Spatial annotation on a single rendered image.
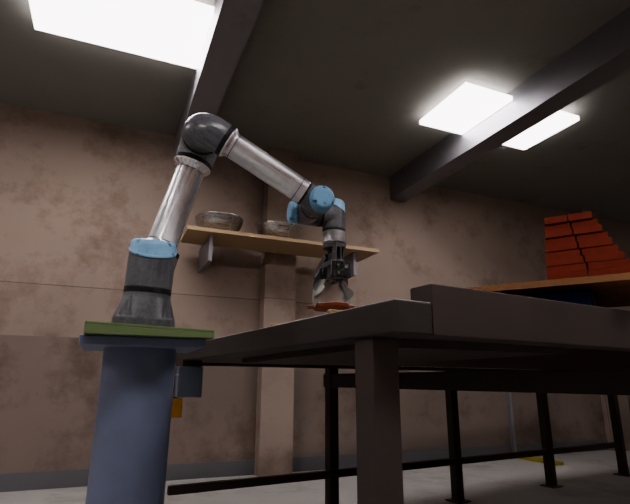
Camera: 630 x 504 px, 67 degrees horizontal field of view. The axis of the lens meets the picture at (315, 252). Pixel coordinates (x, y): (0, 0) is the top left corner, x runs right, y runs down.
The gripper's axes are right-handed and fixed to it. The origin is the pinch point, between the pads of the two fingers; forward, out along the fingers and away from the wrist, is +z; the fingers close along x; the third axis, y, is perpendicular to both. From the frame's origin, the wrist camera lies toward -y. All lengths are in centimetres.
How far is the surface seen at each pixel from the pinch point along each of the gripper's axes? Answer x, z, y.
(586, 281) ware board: 46, -3, 55
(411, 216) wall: 244, -159, -287
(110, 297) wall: -60, -43, -295
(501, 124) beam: 212, -179, -118
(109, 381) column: -63, 23, 13
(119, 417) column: -60, 31, 16
